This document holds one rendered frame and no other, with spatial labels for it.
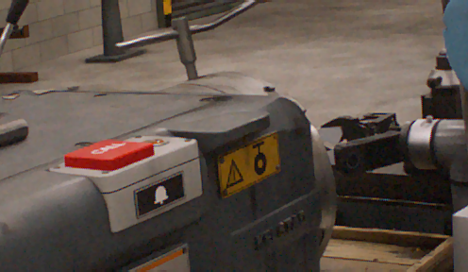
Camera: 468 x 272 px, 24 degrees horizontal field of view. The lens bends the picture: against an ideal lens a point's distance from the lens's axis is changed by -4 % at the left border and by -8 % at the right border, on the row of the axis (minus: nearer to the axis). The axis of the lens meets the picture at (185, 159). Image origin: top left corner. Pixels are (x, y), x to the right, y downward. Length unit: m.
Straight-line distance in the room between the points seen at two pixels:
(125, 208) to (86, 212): 0.05
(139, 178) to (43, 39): 9.99
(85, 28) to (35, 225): 10.55
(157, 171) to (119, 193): 0.05
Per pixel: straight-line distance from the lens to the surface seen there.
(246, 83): 1.54
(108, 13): 10.42
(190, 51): 1.56
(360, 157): 1.70
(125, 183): 1.03
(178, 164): 1.09
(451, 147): 1.67
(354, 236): 1.97
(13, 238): 0.94
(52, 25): 11.12
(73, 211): 1.00
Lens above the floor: 1.50
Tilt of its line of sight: 13 degrees down
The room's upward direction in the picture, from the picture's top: 6 degrees counter-clockwise
